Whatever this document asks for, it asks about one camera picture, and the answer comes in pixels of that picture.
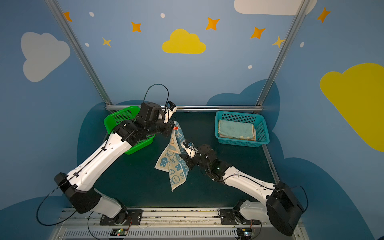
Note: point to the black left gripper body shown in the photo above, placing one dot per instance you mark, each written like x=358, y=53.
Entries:
x=167, y=128

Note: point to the blue bunny print towel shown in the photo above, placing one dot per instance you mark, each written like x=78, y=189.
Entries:
x=170, y=160

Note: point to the teal yellow patterned towel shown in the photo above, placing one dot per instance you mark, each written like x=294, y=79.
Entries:
x=237, y=130

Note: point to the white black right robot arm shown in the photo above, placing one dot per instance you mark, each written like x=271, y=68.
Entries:
x=276, y=203

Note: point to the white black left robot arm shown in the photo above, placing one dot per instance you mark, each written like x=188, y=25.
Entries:
x=78, y=184

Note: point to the green plastic basket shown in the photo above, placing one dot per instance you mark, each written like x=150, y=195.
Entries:
x=112, y=120

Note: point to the teal plastic basket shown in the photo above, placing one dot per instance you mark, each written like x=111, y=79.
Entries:
x=257, y=120

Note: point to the right controller circuit board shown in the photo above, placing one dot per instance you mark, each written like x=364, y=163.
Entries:
x=244, y=234

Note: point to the controller circuit board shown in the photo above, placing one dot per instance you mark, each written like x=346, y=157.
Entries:
x=244, y=234
x=119, y=232

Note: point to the left controller circuit board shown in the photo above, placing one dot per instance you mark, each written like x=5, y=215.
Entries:
x=119, y=232

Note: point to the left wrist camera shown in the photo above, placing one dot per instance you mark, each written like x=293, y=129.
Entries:
x=170, y=109

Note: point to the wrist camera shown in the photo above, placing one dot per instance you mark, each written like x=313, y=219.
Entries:
x=170, y=109
x=189, y=148

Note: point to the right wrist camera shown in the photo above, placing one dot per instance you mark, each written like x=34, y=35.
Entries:
x=189, y=148

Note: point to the horizontal aluminium frame bar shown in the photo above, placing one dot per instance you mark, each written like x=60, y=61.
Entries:
x=219, y=108

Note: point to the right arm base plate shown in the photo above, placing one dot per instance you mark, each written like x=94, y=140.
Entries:
x=233, y=217

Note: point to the aluminium mounting rail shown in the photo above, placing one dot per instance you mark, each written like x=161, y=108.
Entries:
x=166, y=224

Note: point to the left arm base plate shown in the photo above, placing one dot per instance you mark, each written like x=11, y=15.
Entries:
x=129, y=217

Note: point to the left aluminium frame post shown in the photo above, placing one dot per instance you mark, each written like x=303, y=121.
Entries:
x=64, y=24

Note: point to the aluminium frame post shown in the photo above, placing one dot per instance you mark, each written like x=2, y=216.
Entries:
x=64, y=24
x=291, y=34

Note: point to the right aluminium frame post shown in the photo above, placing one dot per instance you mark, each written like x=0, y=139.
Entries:
x=291, y=34

